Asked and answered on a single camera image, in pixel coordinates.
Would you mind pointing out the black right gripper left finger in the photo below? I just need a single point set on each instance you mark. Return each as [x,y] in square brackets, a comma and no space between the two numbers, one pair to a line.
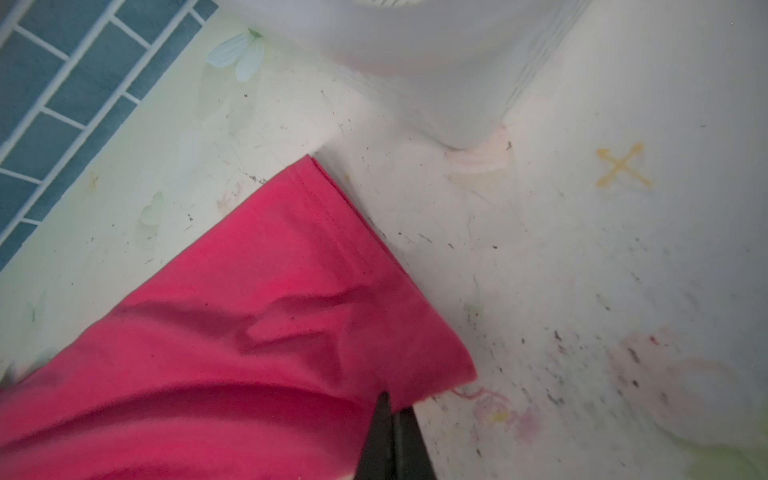
[377,460]

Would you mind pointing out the white perforated plastic basket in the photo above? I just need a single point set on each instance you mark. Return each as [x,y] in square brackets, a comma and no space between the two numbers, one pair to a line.
[452,68]

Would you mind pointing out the magenta t shirt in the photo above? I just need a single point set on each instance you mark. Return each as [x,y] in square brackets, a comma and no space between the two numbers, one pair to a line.
[256,353]

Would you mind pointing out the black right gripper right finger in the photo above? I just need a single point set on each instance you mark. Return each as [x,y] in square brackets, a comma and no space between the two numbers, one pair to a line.
[411,457]

